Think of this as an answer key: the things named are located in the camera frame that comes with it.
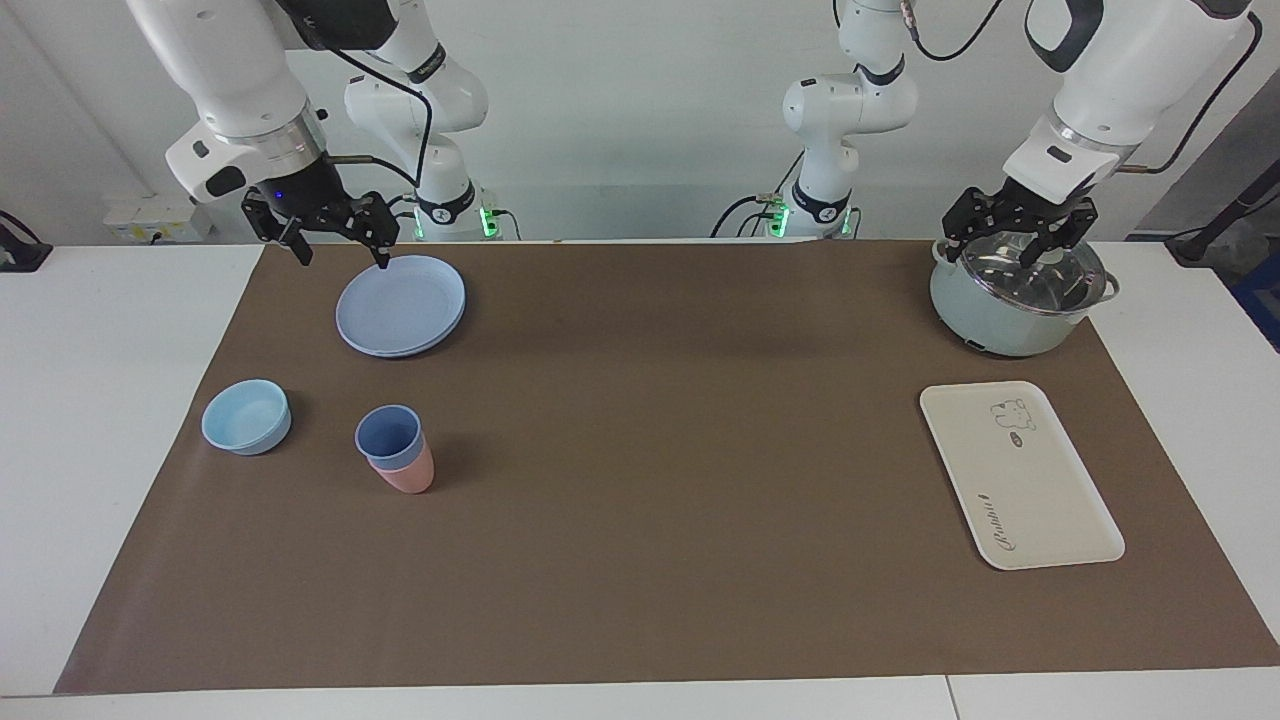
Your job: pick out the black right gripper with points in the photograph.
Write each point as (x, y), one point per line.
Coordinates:
(310, 200)

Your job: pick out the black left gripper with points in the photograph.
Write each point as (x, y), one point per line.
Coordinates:
(1010, 210)

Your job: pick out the blue plastic cup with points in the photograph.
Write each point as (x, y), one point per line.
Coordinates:
(390, 435)

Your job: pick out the pink plastic cup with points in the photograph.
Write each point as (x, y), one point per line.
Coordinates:
(410, 475)

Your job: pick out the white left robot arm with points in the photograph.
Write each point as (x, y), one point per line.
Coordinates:
(1130, 70)

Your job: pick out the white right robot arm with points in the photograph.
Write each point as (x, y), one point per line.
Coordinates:
(240, 80)

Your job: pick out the cream tray with bear print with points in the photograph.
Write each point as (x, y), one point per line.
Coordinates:
(1020, 480)

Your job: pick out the pale green cooking pot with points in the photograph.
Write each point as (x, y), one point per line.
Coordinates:
(990, 320)

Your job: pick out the blue plastic plate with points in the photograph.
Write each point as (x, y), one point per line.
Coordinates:
(400, 305)

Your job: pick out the glass pot lid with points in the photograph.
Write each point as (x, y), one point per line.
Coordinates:
(1065, 290)

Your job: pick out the white power strip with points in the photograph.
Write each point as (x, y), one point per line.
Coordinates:
(150, 215)

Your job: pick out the light blue bowl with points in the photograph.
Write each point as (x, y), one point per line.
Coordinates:
(245, 420)

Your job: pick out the black stand leg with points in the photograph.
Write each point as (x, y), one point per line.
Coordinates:
(1195, 245)

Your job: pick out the blue crate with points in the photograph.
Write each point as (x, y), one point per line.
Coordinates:
(1262, 300)

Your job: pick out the brown table mat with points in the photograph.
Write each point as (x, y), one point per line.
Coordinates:
(650, 500)

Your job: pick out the black clamp mount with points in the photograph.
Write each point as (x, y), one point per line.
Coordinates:
(20, 255)

